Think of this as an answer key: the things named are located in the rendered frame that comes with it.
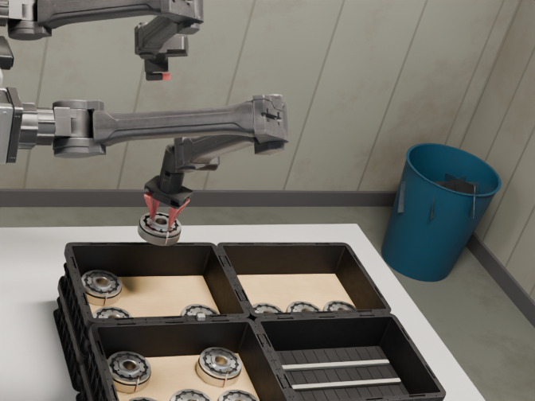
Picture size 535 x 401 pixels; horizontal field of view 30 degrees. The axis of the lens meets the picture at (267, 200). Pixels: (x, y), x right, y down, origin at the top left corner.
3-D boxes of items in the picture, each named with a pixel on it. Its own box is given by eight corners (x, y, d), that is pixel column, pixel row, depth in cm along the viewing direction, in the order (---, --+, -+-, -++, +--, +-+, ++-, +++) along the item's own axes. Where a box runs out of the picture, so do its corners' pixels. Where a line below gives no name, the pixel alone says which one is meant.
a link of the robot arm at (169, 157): (163, 139, 233) (170, 152, 229) (191, 140, 236) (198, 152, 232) (158, 165, 236) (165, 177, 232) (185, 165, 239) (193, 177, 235)
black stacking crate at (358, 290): (240, 353, 246) (251, 318, 240) (205, 278, 268) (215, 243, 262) (379, 346, 263) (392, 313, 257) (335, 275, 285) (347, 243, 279)
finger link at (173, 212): (159, 212, 246) (166, 180, 241) (184, 224, 244) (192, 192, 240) (145, 223, 240) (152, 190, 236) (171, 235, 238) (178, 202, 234)
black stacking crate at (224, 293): (80, 361, 229) (88, 324, 223) (57, 280, 251) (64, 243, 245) (239, 353, 246) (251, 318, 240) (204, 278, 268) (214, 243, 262)
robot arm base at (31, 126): (-2, 140, 189) (6, 84, 183) (41, 142, 193) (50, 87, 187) (6, 165, 183) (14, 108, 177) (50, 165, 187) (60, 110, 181)
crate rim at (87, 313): (87, 330, 224) (88, 322, 223) (62, 249, 246) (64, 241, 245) (249, 325, 241) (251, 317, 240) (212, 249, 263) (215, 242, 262)
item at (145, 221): (146, 236, 237) (146, 235, 236) (135, 213, 244) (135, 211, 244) (185, 236, 241) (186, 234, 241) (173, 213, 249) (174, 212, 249)
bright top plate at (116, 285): (85, 297, 241) (85, 296, 241) (76, 271, 249) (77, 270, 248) (125, 297, 245) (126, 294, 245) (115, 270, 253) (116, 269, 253)
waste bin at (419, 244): (483, 293, 449) (530, 194, 421) (400, 297, 429) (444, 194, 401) (433, 231, 483) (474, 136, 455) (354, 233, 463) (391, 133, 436)
